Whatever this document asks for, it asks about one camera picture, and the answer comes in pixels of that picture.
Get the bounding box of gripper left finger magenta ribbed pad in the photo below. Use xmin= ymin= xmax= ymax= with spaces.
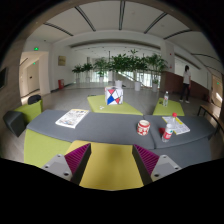
xmin=42 ymin=143 xmax=91 ymax=185

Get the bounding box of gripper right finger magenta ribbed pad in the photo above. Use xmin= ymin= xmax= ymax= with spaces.
xmin=132 ymin=144 xmax=181 ymax=185

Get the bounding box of far clear water bottle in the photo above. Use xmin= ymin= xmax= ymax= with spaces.
xmin=163 ymin=91 xmax=169 ymax=107

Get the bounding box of clear bottle, red cap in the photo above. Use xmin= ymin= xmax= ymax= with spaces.
xmin=162 ymin=113 xmax=177 ymax=142

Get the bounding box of red bottle cap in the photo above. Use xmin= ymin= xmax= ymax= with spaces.
xmin=158 ymin=128 xmax=165 ymax=135

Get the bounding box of yellow-green front seat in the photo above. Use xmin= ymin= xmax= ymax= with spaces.
xmin=24 ymin=129 xmax=143 ymax=190

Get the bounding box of red and white mug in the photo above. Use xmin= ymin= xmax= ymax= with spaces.
xmin=137 ymin=120 xmax=150 ymax=136

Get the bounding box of magazine on grey sofa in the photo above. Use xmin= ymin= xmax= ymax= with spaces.
xmin=55 ymin=109 xmax=89 ymax=129

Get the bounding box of yellow newspaper on sofa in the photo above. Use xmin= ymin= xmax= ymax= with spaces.
xmin=162 ymin=116 xmax=190 ymax=135

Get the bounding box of green right table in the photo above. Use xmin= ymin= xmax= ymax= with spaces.
xmin=153 ymin=98 xmax=184 ymax=116

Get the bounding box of green table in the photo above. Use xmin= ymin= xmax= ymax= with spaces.
xmin=87 ymin=95 xmax=141 ymax=115
xmin=153 ymin=98 xmax=184 ymax=116

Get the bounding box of green middle table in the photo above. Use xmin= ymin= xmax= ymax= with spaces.
xmin=87 ymin=95 xmax=141 ymax=115

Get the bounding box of green armchair, black side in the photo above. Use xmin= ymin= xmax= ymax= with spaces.
xmin=3 ymin=95 xmax=43 ymax=137

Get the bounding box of red blue white cube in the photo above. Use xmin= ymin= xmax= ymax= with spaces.
xmin=105 ymin=86 xmax=123 ymax=105

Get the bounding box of red fire extinguisher box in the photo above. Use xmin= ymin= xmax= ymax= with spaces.
xmin=58 ymin=79 xmax=64 ymax=89

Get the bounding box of person in white shirt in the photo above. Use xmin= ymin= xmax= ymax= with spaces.
xmin=180 ymin=65 xmax=191 ymax=103

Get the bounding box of potted plant far left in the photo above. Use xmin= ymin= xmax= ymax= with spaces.
xmin=72 ymin=64 xmax=83 ymax=84

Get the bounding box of potted plant centre right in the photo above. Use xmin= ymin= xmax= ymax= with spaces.
xmin=129 ymin=49 xmax=147 ymax=91

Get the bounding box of potted plant in white pot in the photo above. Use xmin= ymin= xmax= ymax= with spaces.
xmin=109 ymin=53 xmax=132 ymax=89

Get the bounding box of yellow wall poster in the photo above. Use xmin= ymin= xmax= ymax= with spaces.
xmin=58 ymin=56 xmax=66 ymax=66

